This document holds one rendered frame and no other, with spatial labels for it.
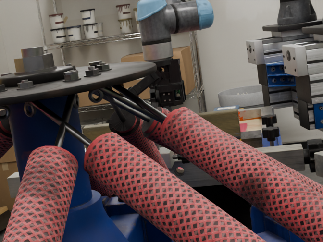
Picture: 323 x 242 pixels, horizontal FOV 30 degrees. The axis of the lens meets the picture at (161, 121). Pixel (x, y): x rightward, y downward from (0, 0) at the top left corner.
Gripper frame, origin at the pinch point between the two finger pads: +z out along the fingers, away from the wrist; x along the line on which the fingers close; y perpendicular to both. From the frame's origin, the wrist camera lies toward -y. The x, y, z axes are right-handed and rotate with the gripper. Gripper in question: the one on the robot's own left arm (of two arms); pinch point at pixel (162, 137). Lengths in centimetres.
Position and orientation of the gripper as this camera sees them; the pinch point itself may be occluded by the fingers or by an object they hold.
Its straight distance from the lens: 156.6
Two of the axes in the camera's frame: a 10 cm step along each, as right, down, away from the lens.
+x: 1.5, -2.0, 9.7
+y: 9.8, -1.1, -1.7
